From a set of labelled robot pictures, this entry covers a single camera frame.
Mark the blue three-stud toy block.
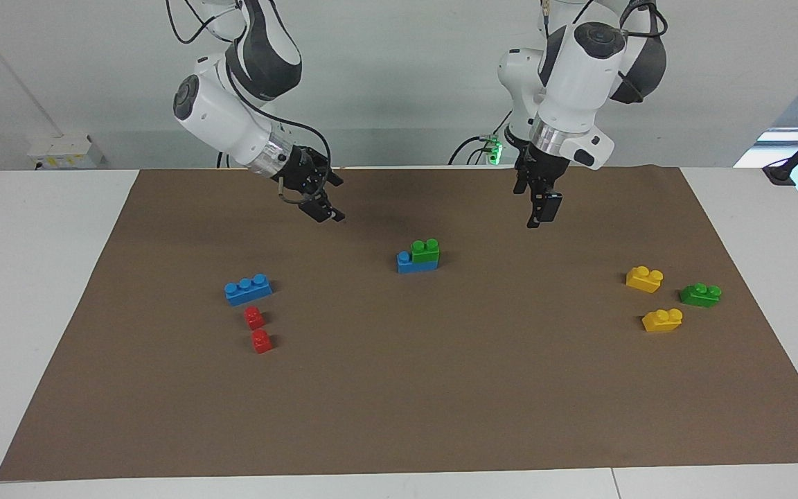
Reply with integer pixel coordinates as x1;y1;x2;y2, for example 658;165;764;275
396;250;441;274
224;274;274;307

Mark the green two-stud toy block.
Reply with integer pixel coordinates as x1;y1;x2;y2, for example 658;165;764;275
411;238;441;265
679;283;722;308

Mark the yellow two-stud toy block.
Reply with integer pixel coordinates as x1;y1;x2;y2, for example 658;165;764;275
626;265;664;293
641;308;684;333

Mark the brown paper table mat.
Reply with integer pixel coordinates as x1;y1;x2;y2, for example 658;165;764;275
0;165;798;482

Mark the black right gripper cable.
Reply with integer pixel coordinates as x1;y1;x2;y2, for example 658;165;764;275
224;62;334;206

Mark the black left arm base cable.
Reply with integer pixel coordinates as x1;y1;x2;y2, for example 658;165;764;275
447;111;512;167

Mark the white wall socket box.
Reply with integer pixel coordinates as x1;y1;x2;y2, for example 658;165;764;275
27;134;105;170

